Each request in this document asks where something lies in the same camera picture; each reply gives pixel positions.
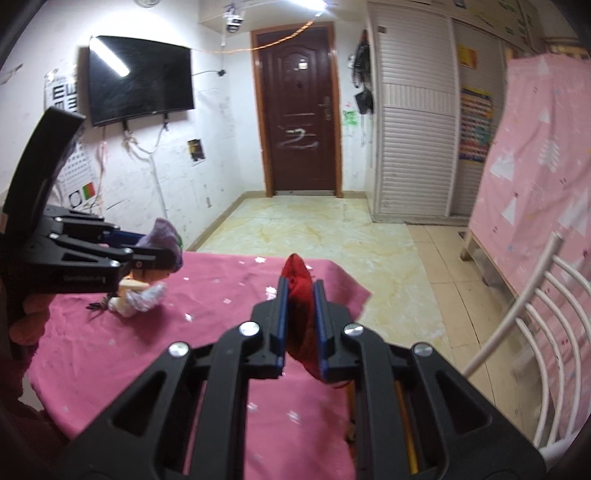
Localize purple wrapper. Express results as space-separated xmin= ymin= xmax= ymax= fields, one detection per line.
xmin=135 ymin=218 xmax=183 ymax=273

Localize red white snack wrapper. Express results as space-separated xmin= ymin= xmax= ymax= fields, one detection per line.
xmin=107 ymin=276 xmax=167 ymax=318

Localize red cloth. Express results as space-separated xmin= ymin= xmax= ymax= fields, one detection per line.
xmin=281 ymin=253 xmax=324 ymax=382

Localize left hand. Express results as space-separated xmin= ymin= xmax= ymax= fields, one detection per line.
xmin=9 ymin=294 xmax=55 ymax=346

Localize eye chart poster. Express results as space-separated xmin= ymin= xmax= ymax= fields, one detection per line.
xmin=44 ymin=66 xmax=102 ymax=215

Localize pink star tablecloth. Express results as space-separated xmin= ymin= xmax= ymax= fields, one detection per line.
xmin=25 ymin=250 xmax=373 ymax=480

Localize yellow plastic bin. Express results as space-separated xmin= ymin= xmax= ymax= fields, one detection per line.
xmin=345 ymin=381 xmax=419 ymax=475

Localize white metal chair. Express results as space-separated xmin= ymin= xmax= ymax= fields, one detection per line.
xmin=463 ymin=232 xmax=590 ymax=468

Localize dark brown door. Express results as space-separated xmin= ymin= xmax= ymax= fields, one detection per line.
xmin=250 ymin=22 xmax=342 ymax=197

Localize pink curtain sheet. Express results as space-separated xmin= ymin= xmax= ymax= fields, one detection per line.
xmin=469 ymin=54 xmax=590 ymax=293

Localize black hanging bags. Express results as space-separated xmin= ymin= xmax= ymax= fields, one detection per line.
xmin=349 ymin=29 xmax=375 ymax=115

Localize white louvered wardrobe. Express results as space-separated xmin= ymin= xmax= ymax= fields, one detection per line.
xmin=366 ymin=0 xmax=509 ymax=223

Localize yellow wardrobe sticker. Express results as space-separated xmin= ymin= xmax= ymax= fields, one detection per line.
xmin=457 ymin=44 xmax=478 ymax=70

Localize small dark wall picture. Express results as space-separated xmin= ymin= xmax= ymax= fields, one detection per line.
xmin=187 ymin=139 xmax=205 ymax=163

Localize black wall television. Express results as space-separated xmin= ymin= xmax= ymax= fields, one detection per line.
xmin=87 ymin=35 xmax=194 ymax=126

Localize white security camera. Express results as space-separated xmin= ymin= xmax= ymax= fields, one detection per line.
xmin=222 ymin=4 xmax=243 ymax=34

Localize colourful wall chart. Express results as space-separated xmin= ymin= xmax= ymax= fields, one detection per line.
xmin=459 ymin=86 xmax=494 ymax=163

